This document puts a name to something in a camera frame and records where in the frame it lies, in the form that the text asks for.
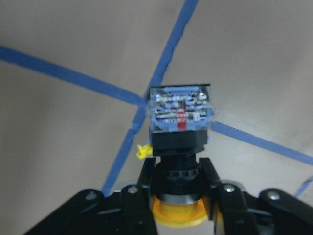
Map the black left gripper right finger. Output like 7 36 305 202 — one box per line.
199 158 221 188

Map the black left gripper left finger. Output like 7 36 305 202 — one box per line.
137 158 156 189

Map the yellow push button switch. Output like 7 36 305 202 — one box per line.
137 84 212 228

